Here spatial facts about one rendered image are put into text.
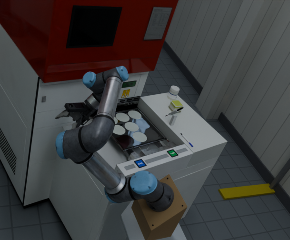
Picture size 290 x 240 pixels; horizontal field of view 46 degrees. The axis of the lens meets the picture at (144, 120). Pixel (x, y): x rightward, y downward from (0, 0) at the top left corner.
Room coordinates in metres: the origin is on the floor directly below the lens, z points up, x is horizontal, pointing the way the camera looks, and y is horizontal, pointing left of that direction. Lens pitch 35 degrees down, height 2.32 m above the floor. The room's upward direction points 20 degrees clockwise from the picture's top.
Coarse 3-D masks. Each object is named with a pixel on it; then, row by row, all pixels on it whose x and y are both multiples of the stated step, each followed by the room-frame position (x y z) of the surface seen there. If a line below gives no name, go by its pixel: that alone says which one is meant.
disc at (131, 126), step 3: (126, 123) 1.92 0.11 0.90; (129, 123) 1.93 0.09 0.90; (132, 123) 1.94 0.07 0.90; (126, 126) 1.89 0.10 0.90; (129, 126) 1.90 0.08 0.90; (132, 126) 1.91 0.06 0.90; (135, 126) 1.92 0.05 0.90; (129, 129) 1.87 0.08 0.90; (132, 129) 1.88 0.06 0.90; (135, 129) 1.89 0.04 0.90; (138, 129) 1.90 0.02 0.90
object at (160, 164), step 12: (144, 156) 1.59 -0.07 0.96; (156, 156) 1.63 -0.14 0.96; (168, 156) 1.67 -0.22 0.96; (180, 156) 1.71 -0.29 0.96; (120, 168) 1.42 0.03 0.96; (132, 168) 1.46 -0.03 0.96; (144, 168) 1.49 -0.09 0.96; (156, 168) 1.55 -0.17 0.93; (168, 168) 1.64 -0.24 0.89; (180, 168) 1.74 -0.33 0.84
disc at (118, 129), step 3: (117, 126) 1.85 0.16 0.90; (120, 126) 1.87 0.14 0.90; (114, 129) 1.81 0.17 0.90; (117, 129) 1.82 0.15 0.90; (120, 129) 1.84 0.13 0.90; (123, 129) 1.85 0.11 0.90; (114, 132) 1.78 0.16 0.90; (117, 132) 1.79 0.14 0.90; (120, 132) 1.80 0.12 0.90; (123, 132) 1.81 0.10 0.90
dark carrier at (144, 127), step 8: (120, 112) 2.02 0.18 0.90; (136, 120) 1.99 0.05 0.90; (144, 120) 2.03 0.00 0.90; (144, 128) 1.94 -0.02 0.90; (152, 128) 1.97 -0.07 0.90; (120, 136) 1.76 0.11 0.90; (128, 136) 1.79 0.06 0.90; (152, 136) 1.88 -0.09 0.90; (160, 136) 1.91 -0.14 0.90; (120, 144) 1.69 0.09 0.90; (128, 144) 1.71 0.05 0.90; (136, 144) 1.74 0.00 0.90
